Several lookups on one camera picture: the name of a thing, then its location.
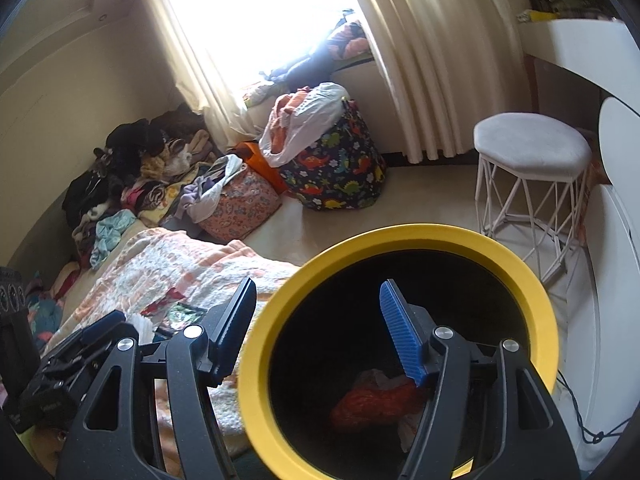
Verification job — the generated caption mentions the red plastic bag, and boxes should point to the red plastic bag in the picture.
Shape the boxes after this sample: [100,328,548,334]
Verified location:
[330,370,430,431]

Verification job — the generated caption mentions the yellow rimmed trash bin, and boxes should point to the yellow rimmed trash bin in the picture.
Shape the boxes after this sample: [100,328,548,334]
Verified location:
[238,223,560,479]

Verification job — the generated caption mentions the peach white bed blanket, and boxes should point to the peach white bed blanket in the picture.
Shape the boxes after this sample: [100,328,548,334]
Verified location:
[46,228,299,479]

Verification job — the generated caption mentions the light blue cloth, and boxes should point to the light blue cloth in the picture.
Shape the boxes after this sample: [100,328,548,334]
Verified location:
[89,209,137,270]

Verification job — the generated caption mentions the pile of clothes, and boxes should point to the pile of clothes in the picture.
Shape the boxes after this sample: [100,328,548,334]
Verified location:
[62,104,224,269]

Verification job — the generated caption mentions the white round stool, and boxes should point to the white round stool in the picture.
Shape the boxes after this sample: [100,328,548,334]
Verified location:
[473,113,592,284]

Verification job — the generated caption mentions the pink floral fabric basket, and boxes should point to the pink floral fabric basket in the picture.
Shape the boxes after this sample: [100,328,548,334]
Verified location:
[198,167,281,243]

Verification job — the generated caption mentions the orange bag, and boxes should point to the orange bag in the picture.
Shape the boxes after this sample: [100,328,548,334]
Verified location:
[232,141,288,195]

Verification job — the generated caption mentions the dinosaur print laundry basket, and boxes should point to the dinosaur print laundry basket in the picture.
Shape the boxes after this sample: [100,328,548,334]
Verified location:
[278,99,386,211]

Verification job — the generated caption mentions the white chair back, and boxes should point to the white chair back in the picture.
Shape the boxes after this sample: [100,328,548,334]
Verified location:
[599,96,639,204]

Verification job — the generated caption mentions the white bag of clothes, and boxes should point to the white bag of clothes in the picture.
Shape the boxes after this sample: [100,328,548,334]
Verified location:
[259,82,350,168]

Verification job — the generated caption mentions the white vanity desk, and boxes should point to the white vanity desk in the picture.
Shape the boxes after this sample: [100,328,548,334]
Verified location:
[518,18,640,112]

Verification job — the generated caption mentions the cream curtain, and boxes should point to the cream curtain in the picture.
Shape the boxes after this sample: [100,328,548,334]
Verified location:
[142,0,530,162]

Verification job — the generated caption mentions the clothes on window sill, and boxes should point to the clothes on window sill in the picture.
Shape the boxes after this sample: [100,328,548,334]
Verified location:
[243,9,373,108]

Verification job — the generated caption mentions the dark green bag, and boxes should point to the dark green bag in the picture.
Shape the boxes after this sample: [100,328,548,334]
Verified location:
[529,0,617,18]

